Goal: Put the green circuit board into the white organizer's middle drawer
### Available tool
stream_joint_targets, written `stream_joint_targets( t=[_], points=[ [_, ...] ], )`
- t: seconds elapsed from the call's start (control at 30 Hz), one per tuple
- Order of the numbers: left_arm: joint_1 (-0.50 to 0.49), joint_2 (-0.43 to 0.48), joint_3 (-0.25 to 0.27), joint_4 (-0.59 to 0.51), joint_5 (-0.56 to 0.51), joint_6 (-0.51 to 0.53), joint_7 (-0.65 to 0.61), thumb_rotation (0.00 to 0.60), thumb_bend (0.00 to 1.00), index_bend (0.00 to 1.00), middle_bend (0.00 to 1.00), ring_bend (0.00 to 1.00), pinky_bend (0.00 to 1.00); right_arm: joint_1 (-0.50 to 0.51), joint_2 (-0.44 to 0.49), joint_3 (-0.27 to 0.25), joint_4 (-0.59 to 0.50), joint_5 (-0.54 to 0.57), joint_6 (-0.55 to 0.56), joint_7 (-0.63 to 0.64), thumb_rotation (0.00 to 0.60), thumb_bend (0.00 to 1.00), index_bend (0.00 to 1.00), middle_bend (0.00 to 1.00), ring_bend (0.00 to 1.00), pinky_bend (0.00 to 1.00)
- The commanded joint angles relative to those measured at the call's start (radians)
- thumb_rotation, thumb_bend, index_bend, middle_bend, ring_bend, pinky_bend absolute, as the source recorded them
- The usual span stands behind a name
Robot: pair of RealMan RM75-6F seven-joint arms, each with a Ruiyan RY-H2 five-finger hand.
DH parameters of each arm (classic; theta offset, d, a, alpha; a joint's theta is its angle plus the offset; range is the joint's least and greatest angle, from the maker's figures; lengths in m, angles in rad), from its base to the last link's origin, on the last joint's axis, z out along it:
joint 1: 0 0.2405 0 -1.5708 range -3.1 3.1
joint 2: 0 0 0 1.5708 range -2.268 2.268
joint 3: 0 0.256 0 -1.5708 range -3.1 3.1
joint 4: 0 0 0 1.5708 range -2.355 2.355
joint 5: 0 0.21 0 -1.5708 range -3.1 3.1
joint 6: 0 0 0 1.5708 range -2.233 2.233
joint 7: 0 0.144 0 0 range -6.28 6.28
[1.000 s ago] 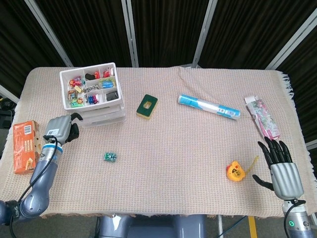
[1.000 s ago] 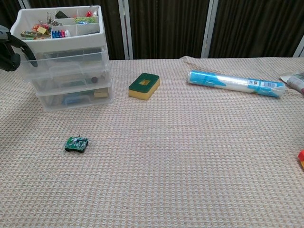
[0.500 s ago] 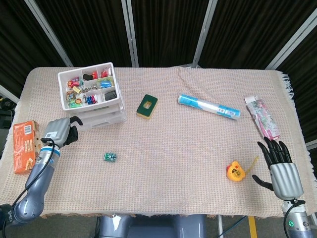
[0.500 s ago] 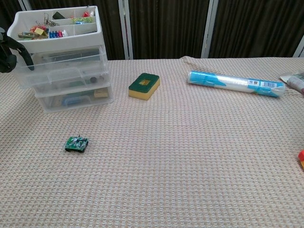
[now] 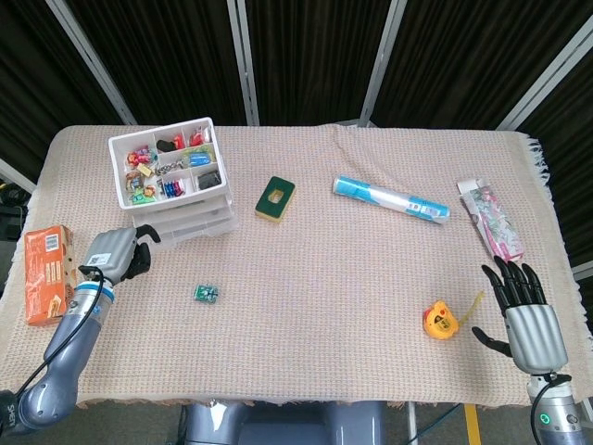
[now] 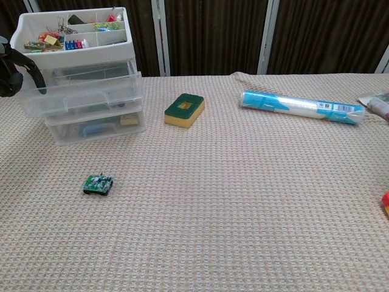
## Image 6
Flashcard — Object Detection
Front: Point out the white plastic drawer organizer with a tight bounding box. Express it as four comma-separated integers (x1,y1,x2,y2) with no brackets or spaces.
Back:
10,6,147,147

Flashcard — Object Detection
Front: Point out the blue white plastic roll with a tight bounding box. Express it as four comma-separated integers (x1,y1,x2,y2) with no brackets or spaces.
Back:
239,89,366,125

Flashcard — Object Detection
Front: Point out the green yellow sponge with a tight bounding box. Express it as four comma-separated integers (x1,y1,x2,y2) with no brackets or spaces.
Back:
164,93,205,130

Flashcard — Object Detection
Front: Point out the blue pink pushpin row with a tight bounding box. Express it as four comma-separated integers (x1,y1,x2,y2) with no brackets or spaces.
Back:
64,38,89,51

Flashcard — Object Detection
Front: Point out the metal key chain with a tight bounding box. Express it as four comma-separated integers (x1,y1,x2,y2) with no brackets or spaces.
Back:
45,16,77,35

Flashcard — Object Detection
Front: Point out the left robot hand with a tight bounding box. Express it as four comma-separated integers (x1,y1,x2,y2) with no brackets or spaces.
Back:
0,35,48,98

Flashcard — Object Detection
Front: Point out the pink floral packet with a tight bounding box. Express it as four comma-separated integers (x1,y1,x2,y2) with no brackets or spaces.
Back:
357,91,389,122

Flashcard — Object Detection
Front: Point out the small green circuit board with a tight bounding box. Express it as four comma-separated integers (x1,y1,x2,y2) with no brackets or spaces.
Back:
82,173,115,195

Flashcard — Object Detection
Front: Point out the green blue packet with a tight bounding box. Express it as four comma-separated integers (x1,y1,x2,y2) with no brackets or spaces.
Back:
92,21,122,32

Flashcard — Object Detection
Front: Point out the clear plastic drawer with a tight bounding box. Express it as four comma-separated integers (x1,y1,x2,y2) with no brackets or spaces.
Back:
45,108,147,147
45,100,143,121
17,59,143,119

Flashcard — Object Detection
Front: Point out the beige woven tablecloth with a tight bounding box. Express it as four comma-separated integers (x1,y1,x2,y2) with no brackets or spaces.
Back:
0,71,389,292

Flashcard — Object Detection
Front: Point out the grey partition post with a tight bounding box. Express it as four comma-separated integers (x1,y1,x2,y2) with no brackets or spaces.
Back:
374,45,389,74
151,0,171,77
256,0,280,75
24,0,41,15

